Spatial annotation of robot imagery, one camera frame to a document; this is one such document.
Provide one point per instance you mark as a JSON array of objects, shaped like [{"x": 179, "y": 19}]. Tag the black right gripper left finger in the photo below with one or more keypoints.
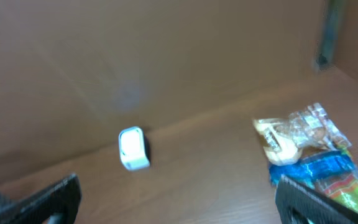
[{"x": 57, "y": 203}]

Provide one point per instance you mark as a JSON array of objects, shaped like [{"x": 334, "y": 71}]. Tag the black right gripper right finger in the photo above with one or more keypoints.
[{"x": 297, "y": 203}]

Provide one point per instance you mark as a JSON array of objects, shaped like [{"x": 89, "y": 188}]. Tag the blue Oreo cookie pack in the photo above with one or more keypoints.
[{"x": 315, "y": 167}]

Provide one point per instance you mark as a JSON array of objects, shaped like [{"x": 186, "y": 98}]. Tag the green snack packet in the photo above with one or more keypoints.
[{"x": 338, "y": 178}]

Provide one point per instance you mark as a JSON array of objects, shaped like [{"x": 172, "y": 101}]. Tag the beige paper pouch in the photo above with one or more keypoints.
[{"x": 284, "y": 140}]

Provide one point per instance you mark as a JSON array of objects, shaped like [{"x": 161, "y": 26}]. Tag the white barcode scanner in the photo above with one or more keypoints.
[{"x": 133, "y": 149}]

